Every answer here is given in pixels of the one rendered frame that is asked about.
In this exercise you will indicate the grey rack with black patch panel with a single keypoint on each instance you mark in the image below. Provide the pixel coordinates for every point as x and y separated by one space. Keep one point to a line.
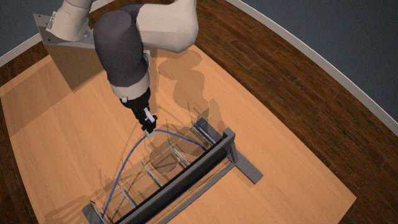
223 147

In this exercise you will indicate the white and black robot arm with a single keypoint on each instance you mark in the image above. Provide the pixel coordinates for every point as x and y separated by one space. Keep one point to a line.
120 36

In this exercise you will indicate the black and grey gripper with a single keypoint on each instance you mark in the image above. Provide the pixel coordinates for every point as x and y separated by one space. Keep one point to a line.
140 108

